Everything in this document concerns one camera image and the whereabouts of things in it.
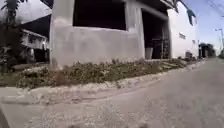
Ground weed strip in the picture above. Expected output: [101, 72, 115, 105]
[0, 57, 198, 90]

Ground unfinished concrete building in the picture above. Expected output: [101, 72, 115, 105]
[49, 0, 174, 70]

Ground cracked concrete kerb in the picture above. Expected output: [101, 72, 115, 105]
[0, 59, 206, 106]

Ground grey asphalt road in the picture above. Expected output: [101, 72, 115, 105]
[0, 58, 224, 128]

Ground white building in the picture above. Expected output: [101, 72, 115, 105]
[166, 1, 200, 60]

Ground pale house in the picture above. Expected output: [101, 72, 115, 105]
[18, 28, 51, 64]

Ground tree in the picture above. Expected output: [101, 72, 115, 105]
[199, 42, 217, 59]
[0, 0, 29, 73]

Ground utility pole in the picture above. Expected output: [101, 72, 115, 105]
[214, 27, 224, 51]

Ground overhead wires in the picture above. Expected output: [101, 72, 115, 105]
[204, 0, 224, 18]

